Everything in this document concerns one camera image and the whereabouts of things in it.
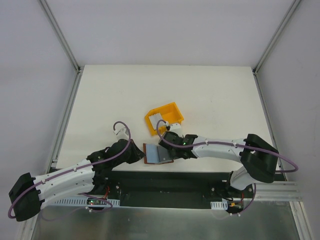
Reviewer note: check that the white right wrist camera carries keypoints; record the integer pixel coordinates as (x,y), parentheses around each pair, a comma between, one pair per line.
(172,127)

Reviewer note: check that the left white cable duct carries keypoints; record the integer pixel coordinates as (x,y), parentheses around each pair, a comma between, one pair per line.
(84,201)

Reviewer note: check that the white cable duct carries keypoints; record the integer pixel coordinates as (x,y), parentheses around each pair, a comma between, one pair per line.
(84,201)
(219,205)

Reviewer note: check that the right white cable duct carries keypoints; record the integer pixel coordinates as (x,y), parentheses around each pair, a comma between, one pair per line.
(219,205)

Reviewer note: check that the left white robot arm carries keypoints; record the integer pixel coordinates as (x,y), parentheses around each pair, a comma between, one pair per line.
(30,194)

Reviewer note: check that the right aluminium frame post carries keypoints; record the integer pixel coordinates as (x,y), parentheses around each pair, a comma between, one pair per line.
(295,4)

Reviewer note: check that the stack of credit cards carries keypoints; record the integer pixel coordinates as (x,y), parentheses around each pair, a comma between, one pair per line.
(154,119)

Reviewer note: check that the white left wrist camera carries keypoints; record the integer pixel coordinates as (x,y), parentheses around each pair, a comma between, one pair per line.
(122,133)

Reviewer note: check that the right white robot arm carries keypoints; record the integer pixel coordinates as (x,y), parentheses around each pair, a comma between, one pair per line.
(257,157)

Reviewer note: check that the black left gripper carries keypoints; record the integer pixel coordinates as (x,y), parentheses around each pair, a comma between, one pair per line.
(136,151)

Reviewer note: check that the left aluminium frame post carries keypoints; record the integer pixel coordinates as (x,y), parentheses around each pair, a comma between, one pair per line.
(59,35)

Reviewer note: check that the aluminium frame post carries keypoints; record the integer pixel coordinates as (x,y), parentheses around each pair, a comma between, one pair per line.
(295,4)
(59,35)

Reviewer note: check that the aluminium front rail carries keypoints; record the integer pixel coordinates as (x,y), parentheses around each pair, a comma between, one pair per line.
(280,191)

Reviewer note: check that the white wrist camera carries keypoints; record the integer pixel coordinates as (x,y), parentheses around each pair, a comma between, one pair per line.
(122,133)
(172,127)

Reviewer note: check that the brown leather card holder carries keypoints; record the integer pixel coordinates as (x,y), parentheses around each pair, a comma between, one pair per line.
(151,154)

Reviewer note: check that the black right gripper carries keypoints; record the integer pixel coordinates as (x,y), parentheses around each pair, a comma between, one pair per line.
(172,153)

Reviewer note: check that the yellow plastic bin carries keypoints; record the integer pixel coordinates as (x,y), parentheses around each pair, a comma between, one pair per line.
(169,112)

